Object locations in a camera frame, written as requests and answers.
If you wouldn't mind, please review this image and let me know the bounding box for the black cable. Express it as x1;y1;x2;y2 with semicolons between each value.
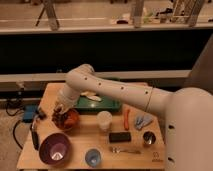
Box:
12;119;25;150

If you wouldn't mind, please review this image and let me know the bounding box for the white cup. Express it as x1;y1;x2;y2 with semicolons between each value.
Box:
97;111;112;131

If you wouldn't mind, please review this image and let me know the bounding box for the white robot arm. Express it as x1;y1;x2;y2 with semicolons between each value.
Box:
55;64;213;171

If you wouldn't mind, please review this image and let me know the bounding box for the red bowl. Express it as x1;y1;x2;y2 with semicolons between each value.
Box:
59;109;79;131

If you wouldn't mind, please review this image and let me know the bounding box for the black handled tool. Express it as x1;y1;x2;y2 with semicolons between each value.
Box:
30;119;39;151

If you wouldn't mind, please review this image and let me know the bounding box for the dark grape bunch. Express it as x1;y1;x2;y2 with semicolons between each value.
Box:
52;108;68;129

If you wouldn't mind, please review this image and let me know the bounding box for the blue box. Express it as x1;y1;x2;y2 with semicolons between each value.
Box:
22;105;38;123

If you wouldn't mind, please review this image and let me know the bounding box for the blue grey cloth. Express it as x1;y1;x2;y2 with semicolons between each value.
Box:
134;114;153;130

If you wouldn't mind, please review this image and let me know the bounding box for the beige wooden spoon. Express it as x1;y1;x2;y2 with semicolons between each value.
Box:
81;93;102;102

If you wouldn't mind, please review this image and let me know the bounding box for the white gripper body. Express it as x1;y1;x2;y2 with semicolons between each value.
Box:
54;87;80;112

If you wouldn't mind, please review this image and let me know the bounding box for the green tray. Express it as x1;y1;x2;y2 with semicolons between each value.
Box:
75;96;122;112

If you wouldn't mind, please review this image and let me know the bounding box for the small metal cup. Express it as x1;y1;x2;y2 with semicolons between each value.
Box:
143;131;156;145

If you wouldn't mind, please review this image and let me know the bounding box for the black rectangular block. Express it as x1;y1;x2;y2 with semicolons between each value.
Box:
109;132;131;143

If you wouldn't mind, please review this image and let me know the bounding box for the orange carrot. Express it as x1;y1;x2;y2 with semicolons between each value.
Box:
124;109;130;131

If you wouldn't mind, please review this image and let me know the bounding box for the black clamp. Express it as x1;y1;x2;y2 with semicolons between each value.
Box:
37;107;47;120

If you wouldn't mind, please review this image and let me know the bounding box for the small blue cup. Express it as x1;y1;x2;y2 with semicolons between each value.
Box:
85;149;101;168

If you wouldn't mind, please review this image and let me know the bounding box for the purple bowl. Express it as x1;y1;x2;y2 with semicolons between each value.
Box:
39;133;71;166

